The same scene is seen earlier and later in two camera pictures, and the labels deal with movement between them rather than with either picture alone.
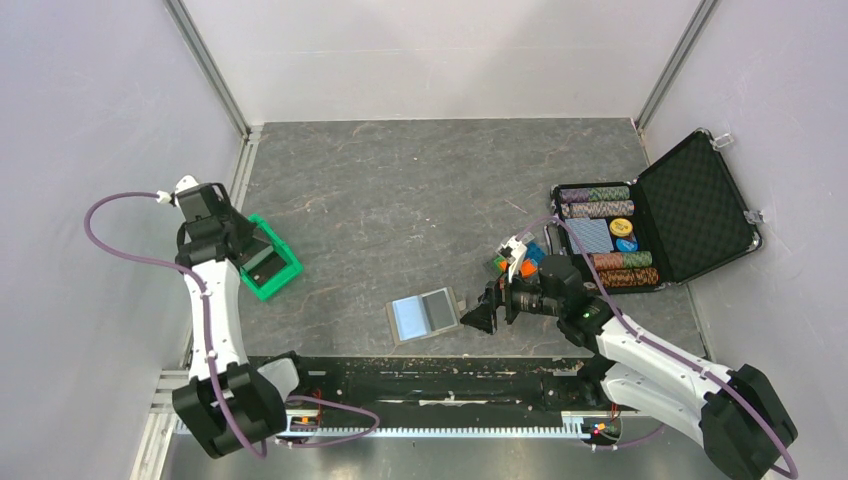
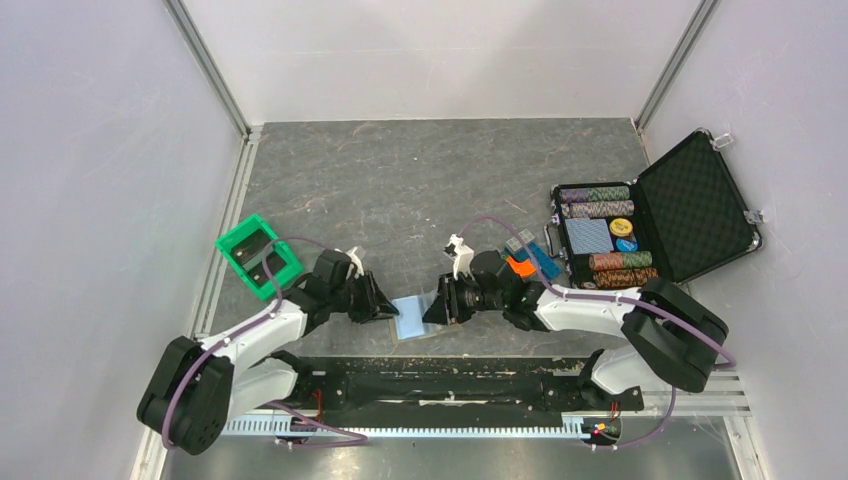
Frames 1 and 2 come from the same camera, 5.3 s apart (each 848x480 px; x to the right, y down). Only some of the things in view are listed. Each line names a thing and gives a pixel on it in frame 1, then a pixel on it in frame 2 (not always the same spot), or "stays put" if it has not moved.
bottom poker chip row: (621, 277) stays put
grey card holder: (423, 315) stays put
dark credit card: (254, 246) stays put
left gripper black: (246, 228) -> (376, 306)
